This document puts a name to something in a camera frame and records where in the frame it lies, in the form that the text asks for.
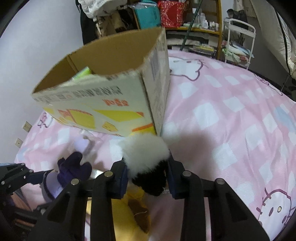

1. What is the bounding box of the purple haired plush doll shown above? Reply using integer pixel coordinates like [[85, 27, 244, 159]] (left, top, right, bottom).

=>
[[28, 136, 102, 203]]

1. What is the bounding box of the yellow dog plush toy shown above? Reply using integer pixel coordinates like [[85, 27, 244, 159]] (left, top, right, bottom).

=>
[[86, 180, 152, 241]]

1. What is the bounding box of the black and white pompom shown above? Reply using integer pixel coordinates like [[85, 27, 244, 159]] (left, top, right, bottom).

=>
[[118, 133, 171, 196]]

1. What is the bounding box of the pink Hello Kitty bedsheet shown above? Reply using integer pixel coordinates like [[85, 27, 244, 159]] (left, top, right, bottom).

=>
[[15, 51, 295, 240]]

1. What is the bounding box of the open cardboard box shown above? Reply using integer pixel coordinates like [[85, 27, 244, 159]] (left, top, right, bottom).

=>
[[32, 27, 170, 137]]

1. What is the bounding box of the green tissue packet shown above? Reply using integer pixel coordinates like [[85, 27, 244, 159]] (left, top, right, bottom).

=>
[[71, 67, 92, 80]]

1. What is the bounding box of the white rolling cart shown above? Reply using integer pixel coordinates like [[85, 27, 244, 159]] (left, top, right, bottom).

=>
[[222, 18, 256, 69]]

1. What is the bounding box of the wooden shelf unit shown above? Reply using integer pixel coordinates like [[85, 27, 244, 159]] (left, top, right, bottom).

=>
[[164, 1, 222, 60]]

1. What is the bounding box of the cream folded mattress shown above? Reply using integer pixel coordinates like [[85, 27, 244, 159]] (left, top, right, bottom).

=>
[[251, 1, 295, 79]]

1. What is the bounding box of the black hanging coat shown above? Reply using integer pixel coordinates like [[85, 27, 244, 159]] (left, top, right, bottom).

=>
[[79, 6, 98, 45]]

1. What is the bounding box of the white puffer jacket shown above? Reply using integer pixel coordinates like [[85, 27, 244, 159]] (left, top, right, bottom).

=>
[[78, 0, 127, 19]]

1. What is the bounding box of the red gift bag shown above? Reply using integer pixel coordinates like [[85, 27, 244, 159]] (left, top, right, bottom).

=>
[[158, 1, 189, 28]]

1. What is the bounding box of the teal bag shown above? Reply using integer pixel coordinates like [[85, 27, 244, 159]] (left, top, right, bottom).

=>
[[134, 1, 161, 29]]

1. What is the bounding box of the wall power socket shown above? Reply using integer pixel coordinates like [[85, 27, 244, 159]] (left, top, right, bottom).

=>
[[23, 121, 32, 133]]

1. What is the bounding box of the green broom handle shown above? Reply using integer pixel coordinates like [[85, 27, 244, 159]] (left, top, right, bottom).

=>
[[180, 0, 203, 51]]

